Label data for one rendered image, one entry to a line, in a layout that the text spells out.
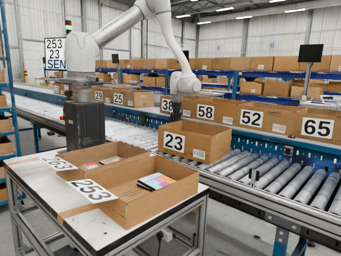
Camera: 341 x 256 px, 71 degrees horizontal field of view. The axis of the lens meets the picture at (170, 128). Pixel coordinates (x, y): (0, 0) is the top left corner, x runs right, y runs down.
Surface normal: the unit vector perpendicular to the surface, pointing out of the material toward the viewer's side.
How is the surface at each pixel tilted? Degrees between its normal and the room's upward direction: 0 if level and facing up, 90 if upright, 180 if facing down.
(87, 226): 0
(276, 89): 90
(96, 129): 90
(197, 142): 90
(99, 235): 0
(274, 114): 90
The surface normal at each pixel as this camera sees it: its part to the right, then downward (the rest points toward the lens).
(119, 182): 0.72, 0.14
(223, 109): -0.66, 0.15
